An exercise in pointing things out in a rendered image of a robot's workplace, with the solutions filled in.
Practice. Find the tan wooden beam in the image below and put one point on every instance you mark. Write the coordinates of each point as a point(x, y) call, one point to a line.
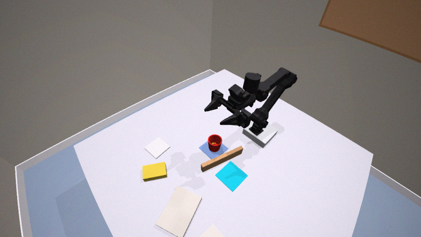
point(221, 159)

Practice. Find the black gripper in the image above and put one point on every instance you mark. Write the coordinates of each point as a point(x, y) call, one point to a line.
point(238, 118)

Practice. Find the yellow rectangular block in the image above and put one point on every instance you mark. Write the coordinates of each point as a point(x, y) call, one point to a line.
point(154, 171)

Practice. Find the dark red cup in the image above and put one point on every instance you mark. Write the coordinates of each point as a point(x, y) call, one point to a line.
point(214, 139)

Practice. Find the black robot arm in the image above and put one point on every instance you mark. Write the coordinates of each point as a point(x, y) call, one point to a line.
point(254, 90)

